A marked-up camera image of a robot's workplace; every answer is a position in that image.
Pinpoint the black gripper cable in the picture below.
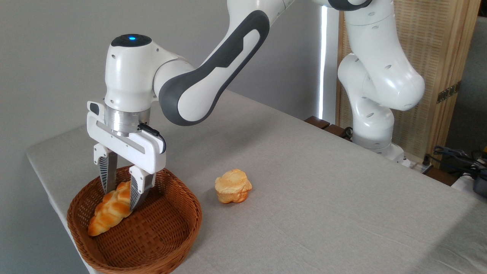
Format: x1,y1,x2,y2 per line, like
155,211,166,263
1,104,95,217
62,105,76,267
138,123,167,154

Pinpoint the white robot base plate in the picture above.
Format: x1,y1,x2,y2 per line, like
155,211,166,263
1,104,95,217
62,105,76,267
375,144,412,168

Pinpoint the long braided bread loaf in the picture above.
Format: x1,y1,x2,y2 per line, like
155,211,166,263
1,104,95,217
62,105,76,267
88,181,133,237

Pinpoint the dark metal screen hinge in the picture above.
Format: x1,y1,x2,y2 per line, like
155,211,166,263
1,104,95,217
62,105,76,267
437,81,462,104

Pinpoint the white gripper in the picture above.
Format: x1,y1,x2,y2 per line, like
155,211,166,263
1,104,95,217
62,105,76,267
87,101,167,211

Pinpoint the black cable bundle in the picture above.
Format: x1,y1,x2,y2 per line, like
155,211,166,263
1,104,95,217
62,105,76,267
422,146,487,180

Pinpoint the round pale bread bun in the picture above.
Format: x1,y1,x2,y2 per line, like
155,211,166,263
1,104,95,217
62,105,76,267
215,169,253,204

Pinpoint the brown woven wicker basket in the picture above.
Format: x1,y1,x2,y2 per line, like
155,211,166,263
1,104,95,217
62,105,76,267
67,165,202,274

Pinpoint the dark brown wooden block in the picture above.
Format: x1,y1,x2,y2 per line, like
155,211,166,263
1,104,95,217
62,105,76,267
323,124,353,142
304,116,331,130

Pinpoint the wooden bamboo folding screen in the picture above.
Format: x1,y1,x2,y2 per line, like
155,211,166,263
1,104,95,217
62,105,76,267
336,0,481,168

